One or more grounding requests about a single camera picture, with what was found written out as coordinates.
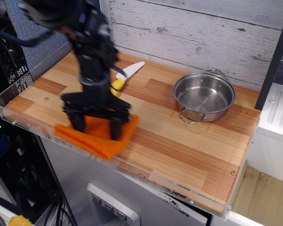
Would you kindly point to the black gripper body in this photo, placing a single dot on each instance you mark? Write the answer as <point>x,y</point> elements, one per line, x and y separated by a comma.
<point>96,100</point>

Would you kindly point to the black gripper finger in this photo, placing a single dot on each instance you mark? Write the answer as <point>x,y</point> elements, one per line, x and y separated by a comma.
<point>77,121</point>
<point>115,129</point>

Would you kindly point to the orange knitted cloth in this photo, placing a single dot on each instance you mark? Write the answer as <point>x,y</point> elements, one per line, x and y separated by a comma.
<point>96,137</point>

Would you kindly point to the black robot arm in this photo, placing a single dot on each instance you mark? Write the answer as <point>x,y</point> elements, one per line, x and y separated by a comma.
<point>89,33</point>

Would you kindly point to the silver toy dishwasher front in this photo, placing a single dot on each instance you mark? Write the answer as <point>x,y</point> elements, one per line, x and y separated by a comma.
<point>97,194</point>

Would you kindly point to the clear acrylic table guard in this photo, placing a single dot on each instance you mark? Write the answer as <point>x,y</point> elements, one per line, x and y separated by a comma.
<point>197,163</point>

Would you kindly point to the black plastic crate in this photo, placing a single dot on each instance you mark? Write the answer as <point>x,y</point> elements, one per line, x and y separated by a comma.
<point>12,60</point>

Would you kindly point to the stainless steel pot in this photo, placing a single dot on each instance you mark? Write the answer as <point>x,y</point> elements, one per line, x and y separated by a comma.
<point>204,96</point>

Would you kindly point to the white toy sink counter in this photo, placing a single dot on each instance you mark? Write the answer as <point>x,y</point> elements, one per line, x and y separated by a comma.
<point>265,152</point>

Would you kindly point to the yellow handled toy knife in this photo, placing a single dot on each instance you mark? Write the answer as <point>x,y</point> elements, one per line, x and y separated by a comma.
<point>117,85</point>

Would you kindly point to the dark right frame post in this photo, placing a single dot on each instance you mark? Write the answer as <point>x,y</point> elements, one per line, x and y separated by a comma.
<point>270,75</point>

